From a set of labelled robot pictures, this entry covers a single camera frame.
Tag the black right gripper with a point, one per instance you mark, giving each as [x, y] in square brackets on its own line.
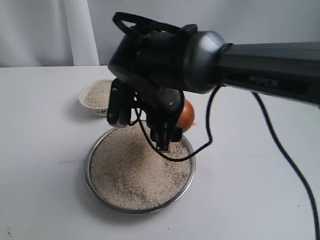
[163, 107]

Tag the brown wooden cup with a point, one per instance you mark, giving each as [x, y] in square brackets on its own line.
[187, 117]

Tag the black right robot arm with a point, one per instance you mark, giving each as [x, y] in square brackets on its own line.
[154, 71]

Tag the steel tray of rice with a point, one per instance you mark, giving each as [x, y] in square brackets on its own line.
[125, 174]

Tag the ceramic bowl of rice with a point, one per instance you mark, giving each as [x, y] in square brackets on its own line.
[95, 97]

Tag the white curtain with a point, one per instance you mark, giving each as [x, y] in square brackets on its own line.
[46, 33]

